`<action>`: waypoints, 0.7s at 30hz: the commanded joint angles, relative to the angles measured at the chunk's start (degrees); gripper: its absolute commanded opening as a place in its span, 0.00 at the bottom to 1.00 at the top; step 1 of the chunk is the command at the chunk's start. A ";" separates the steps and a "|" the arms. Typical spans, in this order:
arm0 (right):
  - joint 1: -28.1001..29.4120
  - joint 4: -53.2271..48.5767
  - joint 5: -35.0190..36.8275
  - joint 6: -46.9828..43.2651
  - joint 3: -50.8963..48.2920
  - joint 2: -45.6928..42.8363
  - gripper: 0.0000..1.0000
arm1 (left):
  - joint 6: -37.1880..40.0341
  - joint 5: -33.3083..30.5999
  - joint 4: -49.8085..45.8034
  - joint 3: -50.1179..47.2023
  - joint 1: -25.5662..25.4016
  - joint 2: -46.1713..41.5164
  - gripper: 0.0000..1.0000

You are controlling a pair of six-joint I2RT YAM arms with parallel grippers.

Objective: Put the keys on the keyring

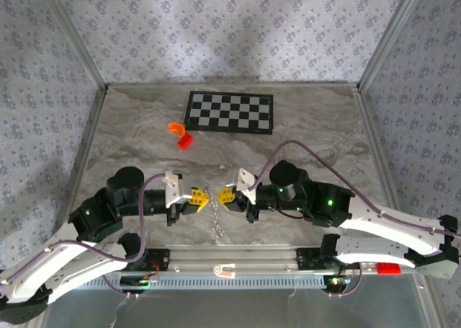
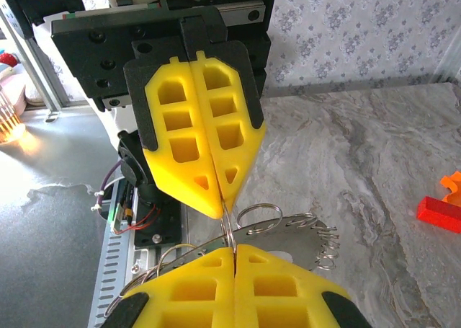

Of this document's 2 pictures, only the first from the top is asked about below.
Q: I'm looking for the silver keyring chain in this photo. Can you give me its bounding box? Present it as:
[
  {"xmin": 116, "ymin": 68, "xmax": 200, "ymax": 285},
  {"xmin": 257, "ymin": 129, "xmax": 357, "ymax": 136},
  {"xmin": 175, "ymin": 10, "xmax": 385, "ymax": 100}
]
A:
[{"xmin": 203, "ymin": 183, "xmax": 224, "ymax": 239}]

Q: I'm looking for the red plastic block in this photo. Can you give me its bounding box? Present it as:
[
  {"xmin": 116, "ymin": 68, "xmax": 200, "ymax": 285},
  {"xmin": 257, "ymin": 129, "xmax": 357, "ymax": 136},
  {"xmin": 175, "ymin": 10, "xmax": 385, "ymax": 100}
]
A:
[{"xmin": 176, "ymin": 132, "xmax": 194, "ymax": 151}]

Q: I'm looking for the wide aluminium extrusion beam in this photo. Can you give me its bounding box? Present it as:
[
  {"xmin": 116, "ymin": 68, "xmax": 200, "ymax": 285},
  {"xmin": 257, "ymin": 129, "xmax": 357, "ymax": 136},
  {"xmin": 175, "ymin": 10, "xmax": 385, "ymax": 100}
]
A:
[{"xmin": 118, "ymin": 244, "xmax": 429, "ymax": 275}]

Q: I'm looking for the white red tag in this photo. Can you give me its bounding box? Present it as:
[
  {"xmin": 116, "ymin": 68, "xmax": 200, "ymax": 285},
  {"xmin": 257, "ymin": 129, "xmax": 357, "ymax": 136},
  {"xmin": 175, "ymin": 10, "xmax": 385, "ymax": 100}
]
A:
[{"xmin": 212, "ymin": 262, "xmax": 237, "ymax": 279}]

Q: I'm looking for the orange curved plastic piece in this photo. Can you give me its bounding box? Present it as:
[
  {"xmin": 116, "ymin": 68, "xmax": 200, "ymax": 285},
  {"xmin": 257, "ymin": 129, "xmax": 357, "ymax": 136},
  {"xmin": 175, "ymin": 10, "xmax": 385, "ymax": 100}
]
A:
[{"xmin": 167, "ymin": 122, "xmax": 187, "ymax": 138}]

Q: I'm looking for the black white checkerboard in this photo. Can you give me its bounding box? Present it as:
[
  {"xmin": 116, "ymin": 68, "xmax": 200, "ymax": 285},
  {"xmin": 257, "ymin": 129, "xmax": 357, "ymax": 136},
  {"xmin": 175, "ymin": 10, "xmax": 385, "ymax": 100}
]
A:
[{"xmin": 184, "ymin": 90, "xmax": 274, "ymax": 136}]

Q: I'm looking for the black controller board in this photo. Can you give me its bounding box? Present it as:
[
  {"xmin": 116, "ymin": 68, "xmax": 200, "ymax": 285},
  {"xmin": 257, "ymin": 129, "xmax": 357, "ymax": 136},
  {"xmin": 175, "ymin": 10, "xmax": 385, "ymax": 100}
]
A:
[
  {"xmin": 323, "ymin": 274, "xmax": 349, "ymax": 293},
  {"xmin": 120, "ymin": 275, "xmax": 161, "ymax": 290}
]

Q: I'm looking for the grey metal sheet panel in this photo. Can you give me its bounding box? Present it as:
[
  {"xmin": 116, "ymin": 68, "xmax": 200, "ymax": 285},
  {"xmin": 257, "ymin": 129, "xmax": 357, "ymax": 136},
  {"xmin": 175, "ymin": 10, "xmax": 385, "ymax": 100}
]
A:
[{"xmin": 42, "ymin": 286, "xmax": 439, "ymax": 328}]

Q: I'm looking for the red toy brick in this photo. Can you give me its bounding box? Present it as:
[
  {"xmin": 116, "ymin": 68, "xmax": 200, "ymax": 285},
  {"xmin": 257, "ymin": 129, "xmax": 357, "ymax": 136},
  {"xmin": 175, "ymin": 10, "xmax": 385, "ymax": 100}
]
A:
[{"xmin": 377, "ymin": 262, "xmax": 403, "ymax": 275}]

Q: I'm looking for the aluminium side rail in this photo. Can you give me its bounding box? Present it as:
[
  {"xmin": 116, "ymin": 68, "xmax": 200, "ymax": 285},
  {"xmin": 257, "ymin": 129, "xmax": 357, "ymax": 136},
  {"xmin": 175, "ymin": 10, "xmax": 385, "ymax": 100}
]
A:
[
  {"xmin": 53, "ymin": 86, "xmax": 109, "ymax": 248},
  {"xmin": 354, "ymin": 86, "xmax": 403, "ymax": 217}
]

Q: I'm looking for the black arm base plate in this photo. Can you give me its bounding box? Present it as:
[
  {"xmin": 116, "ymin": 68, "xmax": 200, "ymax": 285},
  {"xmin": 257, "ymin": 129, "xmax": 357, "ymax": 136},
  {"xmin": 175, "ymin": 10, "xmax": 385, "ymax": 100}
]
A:
[
  {"xmin": 295, "ymin": 247, "xmax": 338, "ymax": 271},
  {"xmin": 125, "ymin": 247, "xmax": 171, "ymax": 272}
]

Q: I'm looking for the grey slotted cable duct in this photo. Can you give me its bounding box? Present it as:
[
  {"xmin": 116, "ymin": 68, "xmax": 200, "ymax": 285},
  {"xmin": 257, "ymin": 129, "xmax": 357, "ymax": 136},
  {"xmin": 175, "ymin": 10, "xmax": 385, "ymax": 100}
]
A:
[{"xmin": 82, "ymin": 272, "xmax": 349, "ymax": 291}]

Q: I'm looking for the thin aluminium rail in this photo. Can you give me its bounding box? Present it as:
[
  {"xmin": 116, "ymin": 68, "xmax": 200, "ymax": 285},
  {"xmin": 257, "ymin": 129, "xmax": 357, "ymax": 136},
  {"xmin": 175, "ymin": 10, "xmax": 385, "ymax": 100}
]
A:
[{"xmin": 106, "ymin": 76, "xmax": 360, "ymax": 90}]

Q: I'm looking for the aluminium frame post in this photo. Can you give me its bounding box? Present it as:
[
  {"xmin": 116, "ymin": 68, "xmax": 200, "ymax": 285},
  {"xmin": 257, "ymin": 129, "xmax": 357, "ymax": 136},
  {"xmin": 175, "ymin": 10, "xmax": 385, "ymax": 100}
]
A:
[
  {"xmin": 35, "ymin": 0, "xmax": 109, "ymax": 91},
  {"xmin": 357, "ymin": 0, "xmax": 429, "ymax": 91}
]

